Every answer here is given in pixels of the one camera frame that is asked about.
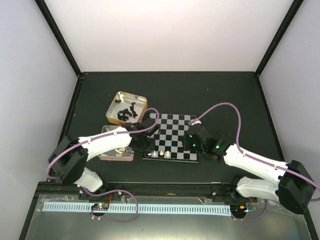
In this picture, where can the left controller circuit board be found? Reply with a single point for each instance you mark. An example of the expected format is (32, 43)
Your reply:
(100, 207)

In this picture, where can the controller circuit board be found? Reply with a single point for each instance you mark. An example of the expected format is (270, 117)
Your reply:
(100, 207)
(237, 209)

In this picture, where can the right controller circuit board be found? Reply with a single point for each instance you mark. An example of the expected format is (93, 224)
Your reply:
(237, 209)

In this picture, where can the light blue slotted cable duct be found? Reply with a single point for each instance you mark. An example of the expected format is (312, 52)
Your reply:
(141, 208)

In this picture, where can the pile of white chess pieces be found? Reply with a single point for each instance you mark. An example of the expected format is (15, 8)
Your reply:
(119, 152)

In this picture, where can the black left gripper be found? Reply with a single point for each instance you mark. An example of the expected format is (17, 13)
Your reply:
(150, 148)

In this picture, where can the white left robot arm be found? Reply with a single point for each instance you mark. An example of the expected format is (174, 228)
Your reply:
(69, 159)

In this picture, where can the gold metal tin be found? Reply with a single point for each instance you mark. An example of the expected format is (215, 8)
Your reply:
(127, 99)

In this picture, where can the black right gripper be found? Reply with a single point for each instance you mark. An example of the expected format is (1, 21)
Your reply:
(186, 143)

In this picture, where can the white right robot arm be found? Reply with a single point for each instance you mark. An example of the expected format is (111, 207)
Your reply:
(289, 184)

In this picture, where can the pink metal tin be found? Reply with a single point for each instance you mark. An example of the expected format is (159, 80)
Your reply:
(116, 144)

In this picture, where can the pile of black chess pieces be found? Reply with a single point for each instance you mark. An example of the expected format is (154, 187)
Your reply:
(125, 114)

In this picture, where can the black mounting rail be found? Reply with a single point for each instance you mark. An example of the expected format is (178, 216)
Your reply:
(221, 192)

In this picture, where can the black and grey chessboard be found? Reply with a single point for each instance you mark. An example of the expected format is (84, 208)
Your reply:
(170, 137)

